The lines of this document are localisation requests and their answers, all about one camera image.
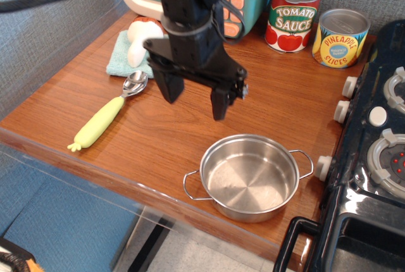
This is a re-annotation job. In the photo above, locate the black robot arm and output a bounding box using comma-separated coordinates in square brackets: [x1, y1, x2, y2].
[143, 0, 247, 120]

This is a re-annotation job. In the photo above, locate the spoon with yellow-green handle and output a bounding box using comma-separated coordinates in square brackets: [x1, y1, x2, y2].
[67, 71, 149, 152]

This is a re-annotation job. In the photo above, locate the tomato sauce can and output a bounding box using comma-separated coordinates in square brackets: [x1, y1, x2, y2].
[265, 0, 320, 53]

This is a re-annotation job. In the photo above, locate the light blue folded cloth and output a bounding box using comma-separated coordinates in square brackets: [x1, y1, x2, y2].
[106, 30, 154, 79]

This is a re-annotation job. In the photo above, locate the pineapple slices can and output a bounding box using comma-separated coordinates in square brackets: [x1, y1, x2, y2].
[312, 9, 371, 69]

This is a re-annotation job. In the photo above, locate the stainless steel pot with handles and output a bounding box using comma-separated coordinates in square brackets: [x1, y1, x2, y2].
[196, 133, 314, 223]

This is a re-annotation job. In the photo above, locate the black toy stove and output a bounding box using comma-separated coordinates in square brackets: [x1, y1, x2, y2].
[274, 20, 404, 271]

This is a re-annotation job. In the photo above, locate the white plush mushroom toy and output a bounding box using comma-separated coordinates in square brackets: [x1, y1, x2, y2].
[127, 17, 165, 68]

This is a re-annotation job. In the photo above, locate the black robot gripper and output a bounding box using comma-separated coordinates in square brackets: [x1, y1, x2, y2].
[143, 20, 248, 121]

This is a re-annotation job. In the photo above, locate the orange object at corner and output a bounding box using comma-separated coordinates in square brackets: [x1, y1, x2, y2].
[0, 251, 44, 272]

